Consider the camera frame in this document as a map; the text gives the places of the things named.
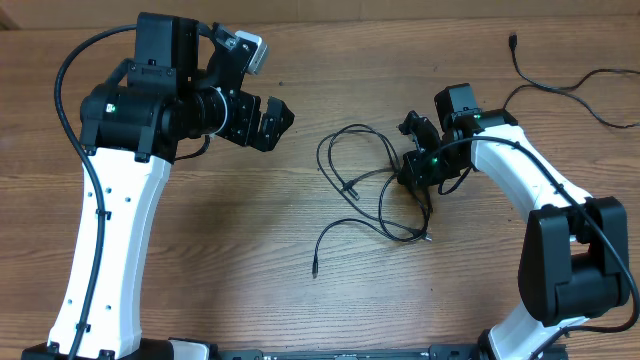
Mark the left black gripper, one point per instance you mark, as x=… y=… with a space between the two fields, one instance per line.
x=271 y=130

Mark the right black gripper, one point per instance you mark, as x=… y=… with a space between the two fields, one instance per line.
x=413 y=166

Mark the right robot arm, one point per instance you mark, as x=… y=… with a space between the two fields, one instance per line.
x=574 y=271

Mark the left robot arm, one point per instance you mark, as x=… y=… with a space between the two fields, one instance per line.
x=184 y=81

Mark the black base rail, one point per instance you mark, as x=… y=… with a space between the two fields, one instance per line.
x=434 y=352

